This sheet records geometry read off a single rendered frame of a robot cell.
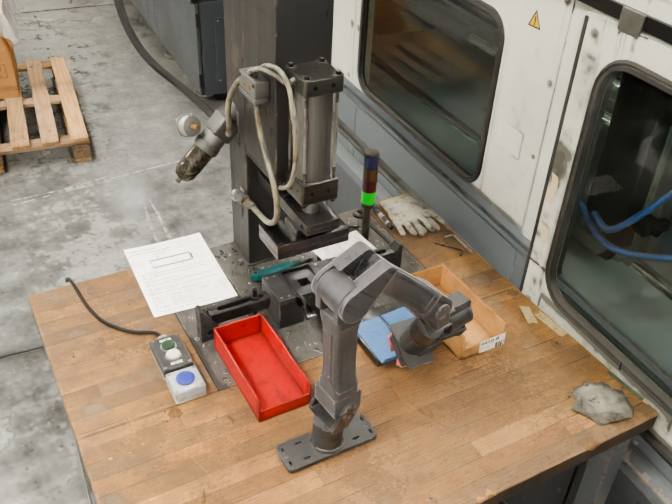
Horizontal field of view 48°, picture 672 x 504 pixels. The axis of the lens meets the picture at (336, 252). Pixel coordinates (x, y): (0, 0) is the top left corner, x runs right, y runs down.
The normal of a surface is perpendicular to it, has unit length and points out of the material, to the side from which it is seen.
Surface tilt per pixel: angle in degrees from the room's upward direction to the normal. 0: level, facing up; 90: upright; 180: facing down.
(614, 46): 90
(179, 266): 0
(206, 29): 90
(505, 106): 90
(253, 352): 0
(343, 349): 90
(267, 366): 0
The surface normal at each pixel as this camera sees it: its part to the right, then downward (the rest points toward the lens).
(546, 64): -0.91, 0.22
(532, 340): 0.04, -0.81
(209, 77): 0.43, 0.55
